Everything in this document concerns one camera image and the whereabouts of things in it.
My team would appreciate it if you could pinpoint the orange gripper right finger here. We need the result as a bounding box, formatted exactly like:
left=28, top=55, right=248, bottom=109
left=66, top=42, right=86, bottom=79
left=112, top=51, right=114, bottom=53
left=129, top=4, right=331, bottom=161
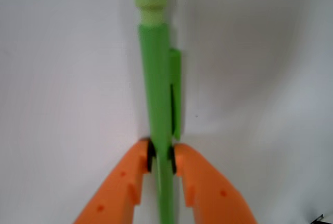
left=168, top=144, right=257, bottom=223

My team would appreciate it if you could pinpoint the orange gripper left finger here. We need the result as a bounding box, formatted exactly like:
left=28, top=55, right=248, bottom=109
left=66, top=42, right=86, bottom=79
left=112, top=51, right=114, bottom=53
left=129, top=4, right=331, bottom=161
left=74, top=139, right=149, bottom=223

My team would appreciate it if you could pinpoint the green mechanical pencil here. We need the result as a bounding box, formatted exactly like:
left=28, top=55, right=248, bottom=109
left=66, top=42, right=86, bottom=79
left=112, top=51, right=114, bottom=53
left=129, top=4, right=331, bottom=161
left=135, top=0, right=177, bottom=223

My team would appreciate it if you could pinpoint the black tripod stand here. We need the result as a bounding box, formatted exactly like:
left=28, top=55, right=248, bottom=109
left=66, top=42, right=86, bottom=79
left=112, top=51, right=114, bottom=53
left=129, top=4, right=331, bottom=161
left=311, top=214, right=324, bottom=224

